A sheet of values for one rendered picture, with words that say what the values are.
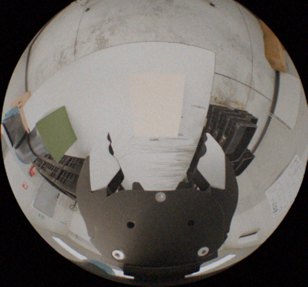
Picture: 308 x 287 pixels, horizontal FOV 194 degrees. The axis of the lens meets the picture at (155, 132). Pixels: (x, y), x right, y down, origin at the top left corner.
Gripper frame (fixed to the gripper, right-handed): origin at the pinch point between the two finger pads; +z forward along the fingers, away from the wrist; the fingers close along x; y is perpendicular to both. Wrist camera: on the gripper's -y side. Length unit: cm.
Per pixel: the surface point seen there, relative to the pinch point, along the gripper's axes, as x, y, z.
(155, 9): -1, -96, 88
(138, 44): -5.3, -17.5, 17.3
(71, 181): -42, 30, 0
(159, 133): 1.0, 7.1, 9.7
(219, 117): 54, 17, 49
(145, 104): -2.5, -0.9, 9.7
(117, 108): -13.2, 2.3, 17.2
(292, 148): 254, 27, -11
